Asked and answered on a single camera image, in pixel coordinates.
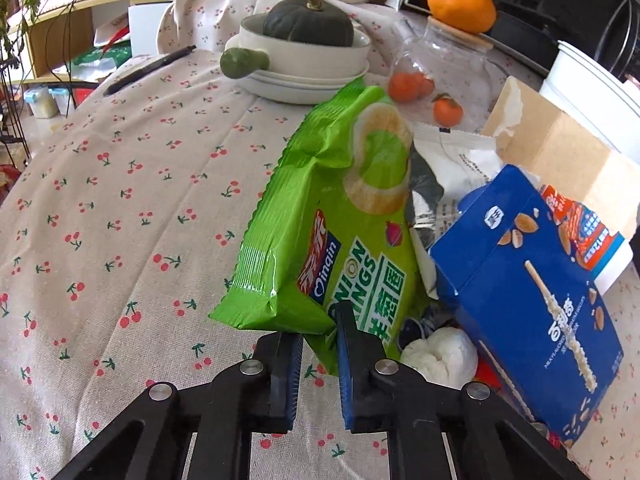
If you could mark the dark green kabocha squash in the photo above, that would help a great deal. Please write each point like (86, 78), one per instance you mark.
(307, 22)

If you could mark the black pen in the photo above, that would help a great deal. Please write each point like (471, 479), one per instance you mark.
(150, 67)

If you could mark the green snack bag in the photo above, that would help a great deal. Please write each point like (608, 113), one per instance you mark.
(320, 200)

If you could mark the large orange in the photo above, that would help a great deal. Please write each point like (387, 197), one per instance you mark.
(460, 2)

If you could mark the small green fruit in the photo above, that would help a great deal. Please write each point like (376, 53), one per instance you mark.
(242, 62)

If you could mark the torn cardboard box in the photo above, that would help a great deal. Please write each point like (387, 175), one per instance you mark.
(560, 145)

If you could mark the wooden shelf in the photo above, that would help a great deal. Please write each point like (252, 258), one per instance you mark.
(65, 25)

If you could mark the small tangerine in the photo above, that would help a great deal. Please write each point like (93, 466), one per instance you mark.
(447, 110)
(426, 85)
(404, 86)

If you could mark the white and silver wrapper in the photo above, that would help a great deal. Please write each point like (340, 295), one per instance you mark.
(465, 165)

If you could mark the cherry print tablecloth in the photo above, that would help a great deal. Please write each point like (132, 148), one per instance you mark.
(125, 200)

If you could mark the orange and white carton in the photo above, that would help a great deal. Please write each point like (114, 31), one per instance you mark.
(585, 230)

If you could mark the white plate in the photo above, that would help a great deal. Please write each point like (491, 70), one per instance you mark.
(295, 94)
(350, 76)

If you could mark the blue snack box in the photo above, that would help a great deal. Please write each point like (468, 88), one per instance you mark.
(525, 300)

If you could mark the small plastic cup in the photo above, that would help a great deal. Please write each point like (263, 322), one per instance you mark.
(39, 102)
(62, 100)

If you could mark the glass jar with wooden lid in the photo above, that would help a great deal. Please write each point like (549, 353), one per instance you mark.
(450, 55)

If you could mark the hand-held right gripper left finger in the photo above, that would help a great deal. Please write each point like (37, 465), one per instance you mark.
(293, 385)

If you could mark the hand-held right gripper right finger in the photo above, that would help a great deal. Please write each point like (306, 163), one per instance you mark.
(345, 375)

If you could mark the white electric cooking pot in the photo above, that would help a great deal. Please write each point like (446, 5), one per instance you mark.
(590, 80)

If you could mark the white plastic bag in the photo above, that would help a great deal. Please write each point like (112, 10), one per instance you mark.
(440, 355)

